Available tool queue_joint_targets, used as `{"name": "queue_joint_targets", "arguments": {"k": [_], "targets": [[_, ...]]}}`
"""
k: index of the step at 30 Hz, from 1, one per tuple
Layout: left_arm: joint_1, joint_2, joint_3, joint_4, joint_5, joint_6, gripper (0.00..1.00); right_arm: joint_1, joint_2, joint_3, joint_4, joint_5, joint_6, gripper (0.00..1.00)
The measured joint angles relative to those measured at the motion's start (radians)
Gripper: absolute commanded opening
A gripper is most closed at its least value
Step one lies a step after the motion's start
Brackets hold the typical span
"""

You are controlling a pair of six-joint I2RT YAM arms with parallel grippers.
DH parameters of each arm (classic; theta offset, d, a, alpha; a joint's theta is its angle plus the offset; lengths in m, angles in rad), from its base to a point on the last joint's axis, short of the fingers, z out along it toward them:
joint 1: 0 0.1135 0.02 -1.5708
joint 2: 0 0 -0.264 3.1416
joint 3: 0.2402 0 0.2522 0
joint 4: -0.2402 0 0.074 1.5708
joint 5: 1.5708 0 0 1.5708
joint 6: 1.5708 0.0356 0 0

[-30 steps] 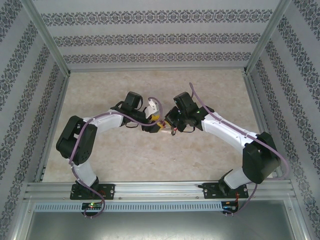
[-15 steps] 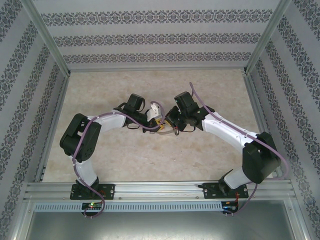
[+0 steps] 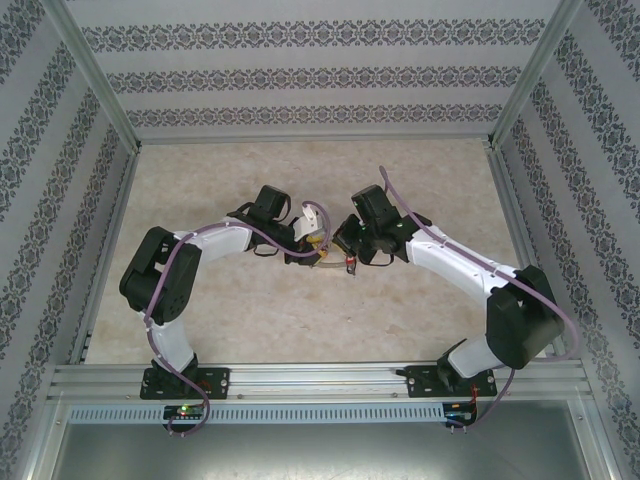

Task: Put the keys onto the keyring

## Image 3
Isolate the aluminium frame cross rail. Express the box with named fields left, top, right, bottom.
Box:
left=134, top=130, right=496, bottom=147

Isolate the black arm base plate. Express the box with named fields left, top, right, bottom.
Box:
left=139, top=367, right=232, bottom=401
left=405, top=364, right=500, bottom=400

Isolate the slotted grey cable duct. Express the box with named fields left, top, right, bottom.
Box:
left=67, top=403, right=447, bottom=424

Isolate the aluminium mounting rail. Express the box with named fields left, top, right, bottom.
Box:
left=47, top=363, right=586, bottom=401

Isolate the small controller circuit board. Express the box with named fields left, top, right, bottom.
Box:
left=163, top=403, right=209, bottom=422
left=443, top=401, right=480, bottom=426

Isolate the aluminium frame side rail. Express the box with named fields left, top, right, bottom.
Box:
left=69, top=147, right=142, bottom=366
left=487, top=144, right=566, bottom=361

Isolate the grey sheet metal panel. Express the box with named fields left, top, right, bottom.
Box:
left=49, top=422, right=601, bottom=480

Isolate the aluminium frame post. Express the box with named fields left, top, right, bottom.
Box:
left=487, top=0, right=584, bottom=149
left=39, top=0, right=142, bottom=151

